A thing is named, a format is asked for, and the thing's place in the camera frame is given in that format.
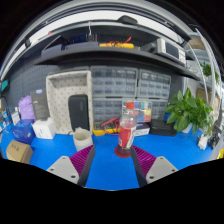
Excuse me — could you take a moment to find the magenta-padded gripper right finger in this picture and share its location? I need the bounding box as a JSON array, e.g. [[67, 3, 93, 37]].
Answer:
[[129, 145, 179, 188]]

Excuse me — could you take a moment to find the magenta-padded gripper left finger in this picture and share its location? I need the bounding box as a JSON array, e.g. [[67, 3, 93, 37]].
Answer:
[[45, 144, 96, 188]]

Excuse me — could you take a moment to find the clear red-capped drink bottle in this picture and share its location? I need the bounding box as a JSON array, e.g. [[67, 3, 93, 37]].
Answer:
[[116, 101, 139, 157]]

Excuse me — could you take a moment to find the black box with white label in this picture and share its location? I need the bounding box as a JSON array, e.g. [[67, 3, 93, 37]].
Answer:
[[134, 122, 151, 137]]

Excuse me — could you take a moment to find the black zip case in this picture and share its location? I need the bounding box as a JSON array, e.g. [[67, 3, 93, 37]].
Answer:
[[149, 119, 178, 137]]

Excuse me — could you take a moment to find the white carton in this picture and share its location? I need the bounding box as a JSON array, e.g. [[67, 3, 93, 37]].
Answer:
[[31, 117, 57, 140]]

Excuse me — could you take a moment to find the brown cardboard box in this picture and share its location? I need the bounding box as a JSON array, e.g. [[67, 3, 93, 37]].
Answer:
[[5, 139, 34, 165]]

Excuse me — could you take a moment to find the yellow multimeter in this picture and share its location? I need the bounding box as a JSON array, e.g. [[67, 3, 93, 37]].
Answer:
[[92, 117, 121, 137]]

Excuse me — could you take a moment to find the black rectangular pouch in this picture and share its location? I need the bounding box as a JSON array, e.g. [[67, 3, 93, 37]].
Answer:
[[67, 94, 90, 132]]

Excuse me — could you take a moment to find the clear organizer with coloured parts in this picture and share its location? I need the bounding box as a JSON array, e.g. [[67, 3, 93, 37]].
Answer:
[[121, 100, 153, 124]]

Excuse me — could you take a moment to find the grey small-parts drawer cabinet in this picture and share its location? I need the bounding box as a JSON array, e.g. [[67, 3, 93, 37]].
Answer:
[[92, 98, 123, 129], [137, 68, 172, 100], [151, 99, 169, 120], [90, 65, 139, 99]]

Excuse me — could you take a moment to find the blue printed carton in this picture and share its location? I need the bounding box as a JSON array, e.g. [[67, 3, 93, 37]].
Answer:
[[11, 118, 36, 145]]

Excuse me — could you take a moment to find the green potted plant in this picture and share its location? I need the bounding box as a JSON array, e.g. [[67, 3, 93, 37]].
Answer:
[[164, 87, 214, 136]]

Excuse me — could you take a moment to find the dark grey flat box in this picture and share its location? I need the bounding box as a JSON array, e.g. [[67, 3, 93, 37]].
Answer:
[[30, 88, 51, 121]]

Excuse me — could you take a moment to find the small white printed box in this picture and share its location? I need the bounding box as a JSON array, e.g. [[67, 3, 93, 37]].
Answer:
[[11, 109, 21, 125]]

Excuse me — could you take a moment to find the purple plastic bag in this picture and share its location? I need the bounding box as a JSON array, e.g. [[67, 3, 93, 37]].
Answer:
[[18, 95, 36, 121]]

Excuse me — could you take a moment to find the white metal rack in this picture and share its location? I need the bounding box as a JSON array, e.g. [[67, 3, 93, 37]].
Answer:
[[184, 28, 223, 141]]

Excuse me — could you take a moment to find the dark overhead shelf unit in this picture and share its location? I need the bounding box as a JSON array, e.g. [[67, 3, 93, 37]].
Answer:
[[3, 14, 201, 81]]

